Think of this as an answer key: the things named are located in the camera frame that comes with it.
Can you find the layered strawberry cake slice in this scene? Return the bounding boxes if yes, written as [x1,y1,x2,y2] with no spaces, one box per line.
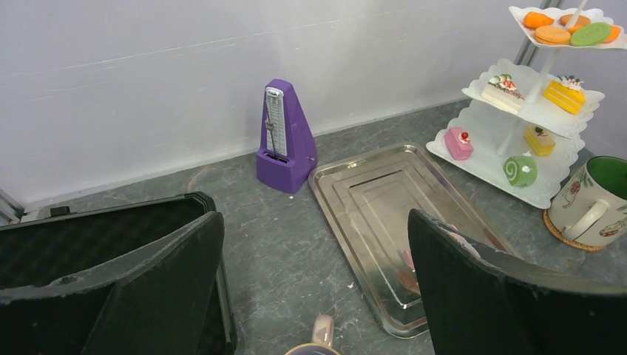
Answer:
[481,73,525,115]

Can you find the yellow rectangular cake bar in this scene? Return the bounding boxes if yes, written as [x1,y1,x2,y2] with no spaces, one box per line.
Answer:
[523,124,556,157]

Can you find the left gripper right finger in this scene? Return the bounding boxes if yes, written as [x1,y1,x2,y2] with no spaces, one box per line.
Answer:
[407,209,626,354]

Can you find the green macaron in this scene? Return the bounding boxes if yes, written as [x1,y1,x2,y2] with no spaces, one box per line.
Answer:
[570,22,612,47]

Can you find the pink steel tongs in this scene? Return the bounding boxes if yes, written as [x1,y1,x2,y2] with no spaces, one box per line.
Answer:
[397,249,421,296]

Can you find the yellow cake slice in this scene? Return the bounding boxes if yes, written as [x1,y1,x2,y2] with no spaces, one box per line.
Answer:
[543,75,586,115]

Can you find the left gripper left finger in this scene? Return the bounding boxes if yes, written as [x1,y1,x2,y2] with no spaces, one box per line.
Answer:
[0,212,226,355]

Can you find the pink mug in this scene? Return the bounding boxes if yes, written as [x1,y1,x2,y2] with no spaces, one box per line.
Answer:
[285,314,339,355]

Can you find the green interior mushroom mug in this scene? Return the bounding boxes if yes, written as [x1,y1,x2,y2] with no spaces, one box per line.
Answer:
[548,156,626,247]

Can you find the woven brown coaster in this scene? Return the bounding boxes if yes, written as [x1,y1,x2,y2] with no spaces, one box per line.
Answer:
[542,209,604,251]

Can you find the pink cake piece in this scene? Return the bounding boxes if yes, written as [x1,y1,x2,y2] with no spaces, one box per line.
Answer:
[444,126,474,160]

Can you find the purple metronome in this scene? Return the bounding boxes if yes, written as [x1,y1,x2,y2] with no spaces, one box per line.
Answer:
[256,78,318,194]

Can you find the white three-tier cake stand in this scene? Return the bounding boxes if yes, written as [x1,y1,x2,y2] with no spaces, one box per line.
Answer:
[426,6,614,209]

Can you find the green swirl roll cake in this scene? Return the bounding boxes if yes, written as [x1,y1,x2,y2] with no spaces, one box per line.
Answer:
[503,155,538,187]

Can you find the small orange macaron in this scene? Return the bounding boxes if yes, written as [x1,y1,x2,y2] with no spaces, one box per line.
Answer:
[560,14,592,34]

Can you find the steel serving tray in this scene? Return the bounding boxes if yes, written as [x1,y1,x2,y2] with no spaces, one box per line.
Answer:
[308,142,515,339]

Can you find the orange fish cake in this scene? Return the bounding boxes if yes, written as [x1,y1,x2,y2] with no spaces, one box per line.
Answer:
[603,25,623,44]
[522,11,555,30]

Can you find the black poker chip case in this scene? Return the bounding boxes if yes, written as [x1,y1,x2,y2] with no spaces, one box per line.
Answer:
[0,191,239,355]

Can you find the orange sandwich cookie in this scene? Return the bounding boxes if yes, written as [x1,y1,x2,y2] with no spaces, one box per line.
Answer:
[534,25,571,45]

